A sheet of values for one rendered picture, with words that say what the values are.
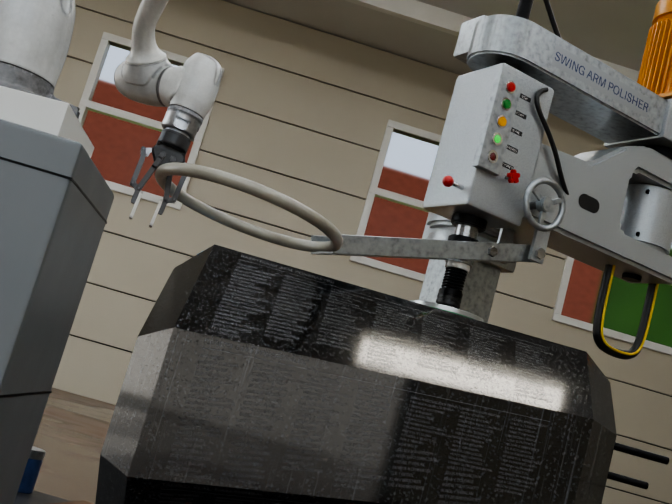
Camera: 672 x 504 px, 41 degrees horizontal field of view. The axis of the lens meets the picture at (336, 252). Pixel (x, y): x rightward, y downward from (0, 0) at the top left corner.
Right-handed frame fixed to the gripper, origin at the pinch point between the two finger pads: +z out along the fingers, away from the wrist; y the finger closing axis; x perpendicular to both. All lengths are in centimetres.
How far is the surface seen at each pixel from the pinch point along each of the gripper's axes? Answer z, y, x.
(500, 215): -37, 88, 6
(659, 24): -126, 129, 30
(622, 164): -70, 124, 17
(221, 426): 41, 33, -16
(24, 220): 21, -15, -77
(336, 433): 34, 58, -19
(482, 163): -46, 77, 1
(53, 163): 12, -15, -77
